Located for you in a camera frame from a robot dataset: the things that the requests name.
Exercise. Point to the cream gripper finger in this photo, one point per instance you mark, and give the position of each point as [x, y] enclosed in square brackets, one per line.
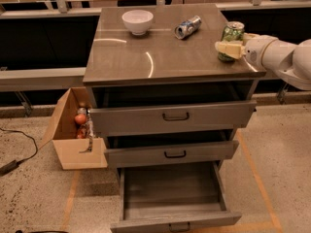
[249, 36]
[232, 49]

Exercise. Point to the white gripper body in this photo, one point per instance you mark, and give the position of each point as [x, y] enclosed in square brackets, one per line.
[255, 49]

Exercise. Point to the green soda can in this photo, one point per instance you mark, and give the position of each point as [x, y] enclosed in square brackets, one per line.
[233, 31]

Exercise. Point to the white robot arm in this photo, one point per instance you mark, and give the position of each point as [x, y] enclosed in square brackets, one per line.
[289, 62]

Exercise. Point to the crushed silver blue can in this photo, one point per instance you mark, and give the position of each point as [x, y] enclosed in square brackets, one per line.
[186, 28]

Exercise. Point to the top grey drawer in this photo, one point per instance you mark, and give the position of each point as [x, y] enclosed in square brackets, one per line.
[169, 108]

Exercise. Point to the grey drawer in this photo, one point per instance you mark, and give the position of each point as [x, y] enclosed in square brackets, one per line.
[172, 199]
[169, 108]
[170, 148]

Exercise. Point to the grey drawer cabinet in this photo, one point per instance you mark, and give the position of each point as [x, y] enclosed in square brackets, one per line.
[119, 58]

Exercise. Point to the middle grey drawer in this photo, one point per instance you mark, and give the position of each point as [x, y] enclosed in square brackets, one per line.
[170, 148]

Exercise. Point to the bottom grey drawer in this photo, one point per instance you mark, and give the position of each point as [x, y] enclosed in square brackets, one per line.
[172, 199]

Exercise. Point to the white bowl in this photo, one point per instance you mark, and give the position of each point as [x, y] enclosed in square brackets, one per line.
[138, 22]

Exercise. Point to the orange fruit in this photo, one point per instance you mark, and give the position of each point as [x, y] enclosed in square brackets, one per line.
[80, 119]

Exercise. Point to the cardboard box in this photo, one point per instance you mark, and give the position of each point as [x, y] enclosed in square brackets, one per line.
[73, 152]

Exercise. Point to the black power adapter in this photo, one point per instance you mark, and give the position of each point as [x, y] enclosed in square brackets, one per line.
[8, 168]

